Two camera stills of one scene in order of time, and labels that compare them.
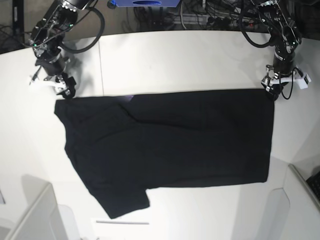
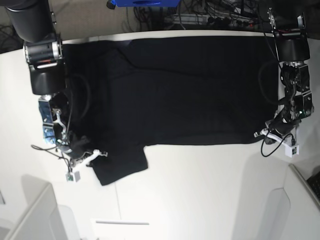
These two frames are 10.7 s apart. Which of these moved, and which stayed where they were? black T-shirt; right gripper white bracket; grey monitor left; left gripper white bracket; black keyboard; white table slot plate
Moved: left gripper white bracket; right gripper white bracket; black T-shirt
Stayed: grey monitor left; white table slot plate; black keyboard
